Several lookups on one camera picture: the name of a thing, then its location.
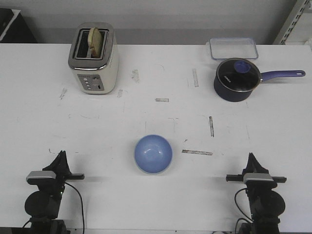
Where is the black cable image right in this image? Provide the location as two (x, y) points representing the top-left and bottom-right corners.
(234, 188), (253, 234)

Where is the glass pot lid blue knob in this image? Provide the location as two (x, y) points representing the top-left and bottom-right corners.
(216, 58), (261, 92)

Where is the black cable image left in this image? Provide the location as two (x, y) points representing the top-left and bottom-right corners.
(63, 182), (85, 232)

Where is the cream and steel toaster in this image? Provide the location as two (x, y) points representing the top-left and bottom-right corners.
(68, 22), (119, 95)

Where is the dark blue saucepan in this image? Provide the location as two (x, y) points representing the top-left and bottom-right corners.
(214, 70), (306, 102)

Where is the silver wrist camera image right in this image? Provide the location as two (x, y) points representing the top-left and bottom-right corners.
(243, 173), (273, 184)

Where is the bread slice in toaster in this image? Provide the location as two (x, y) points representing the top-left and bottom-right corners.
(87, 27), (102, 58)

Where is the black box background left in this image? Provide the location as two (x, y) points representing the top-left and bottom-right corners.
(0, 8), (37, 43)

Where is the clear plastic food container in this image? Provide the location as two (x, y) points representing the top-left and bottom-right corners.
(206, 38), (258, 60)

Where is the black cable image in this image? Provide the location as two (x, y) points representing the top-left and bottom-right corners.
(63, 182), (85, 232)
(234, 188), (253, 234)

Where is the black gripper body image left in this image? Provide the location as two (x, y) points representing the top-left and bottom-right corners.
(42, 162), (85, 193)

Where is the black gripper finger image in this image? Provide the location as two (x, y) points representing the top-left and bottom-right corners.
(61, 151), (69, 168)
(50, 151), (62, 168)
(251, 153), (263, 170)
(245, 152), (252, 170)

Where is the blue bowl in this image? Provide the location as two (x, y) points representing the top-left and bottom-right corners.
(134, 135), (173, 174)

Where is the white metal shelf upright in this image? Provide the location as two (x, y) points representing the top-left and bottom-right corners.
(272, 0), (312, 45)

